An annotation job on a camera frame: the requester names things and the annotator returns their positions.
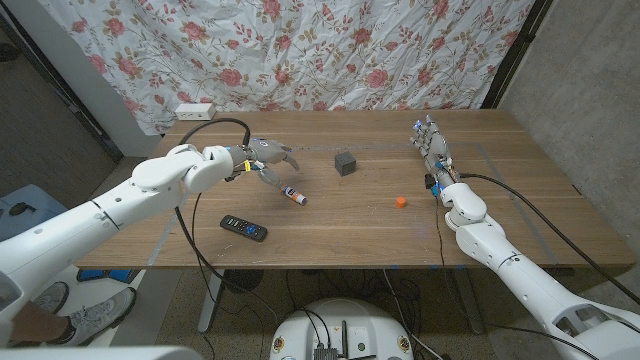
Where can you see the person's bare leg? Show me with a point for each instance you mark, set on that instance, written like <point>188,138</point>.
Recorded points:
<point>40,327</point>

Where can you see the blue plastic bin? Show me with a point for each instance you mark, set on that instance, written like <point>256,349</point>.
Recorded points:
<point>45,205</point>

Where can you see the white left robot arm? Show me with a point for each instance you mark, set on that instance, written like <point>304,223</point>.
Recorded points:
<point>165,175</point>

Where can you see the grey sneaker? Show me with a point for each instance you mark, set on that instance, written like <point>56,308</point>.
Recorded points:
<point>100,315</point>
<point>52,296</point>

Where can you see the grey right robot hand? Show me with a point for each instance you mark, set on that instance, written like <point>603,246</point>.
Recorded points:
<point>436,150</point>

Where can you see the black floor fan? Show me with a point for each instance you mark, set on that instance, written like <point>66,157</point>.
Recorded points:
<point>242,281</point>

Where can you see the dark grey block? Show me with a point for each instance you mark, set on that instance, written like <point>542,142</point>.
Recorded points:
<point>345,164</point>

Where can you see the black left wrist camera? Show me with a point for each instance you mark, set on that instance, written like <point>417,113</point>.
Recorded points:
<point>235,176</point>

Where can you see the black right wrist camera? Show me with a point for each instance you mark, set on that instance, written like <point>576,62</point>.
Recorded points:
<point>431,182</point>

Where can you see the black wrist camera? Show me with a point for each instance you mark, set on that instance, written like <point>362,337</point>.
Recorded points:
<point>431,182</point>
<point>235,176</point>

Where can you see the orange glue stick cap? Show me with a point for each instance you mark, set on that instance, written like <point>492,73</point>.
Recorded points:
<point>401,202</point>

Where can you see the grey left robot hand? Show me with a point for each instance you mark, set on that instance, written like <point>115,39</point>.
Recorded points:
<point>267,150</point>

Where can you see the white power strip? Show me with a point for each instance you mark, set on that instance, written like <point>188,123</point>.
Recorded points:
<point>195,111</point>

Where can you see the white robot torso base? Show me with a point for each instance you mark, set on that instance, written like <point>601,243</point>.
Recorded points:
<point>360,320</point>

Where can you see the black backdrop stand pole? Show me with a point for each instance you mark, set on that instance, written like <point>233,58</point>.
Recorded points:
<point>515,55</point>

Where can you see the white table leg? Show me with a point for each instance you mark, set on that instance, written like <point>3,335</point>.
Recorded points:
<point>210,305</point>

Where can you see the black TV remote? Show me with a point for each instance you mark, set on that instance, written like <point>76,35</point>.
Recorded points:
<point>242,228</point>

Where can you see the orange and white glue stick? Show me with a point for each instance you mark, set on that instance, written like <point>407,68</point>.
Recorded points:
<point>296,197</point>

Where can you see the grey table leg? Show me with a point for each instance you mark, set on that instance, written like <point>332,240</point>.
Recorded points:
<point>470,305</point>

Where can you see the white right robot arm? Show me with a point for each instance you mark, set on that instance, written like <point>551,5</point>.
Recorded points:
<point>500,250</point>

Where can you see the floral backdrop sheet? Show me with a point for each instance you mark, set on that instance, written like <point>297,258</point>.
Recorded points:
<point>300,50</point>

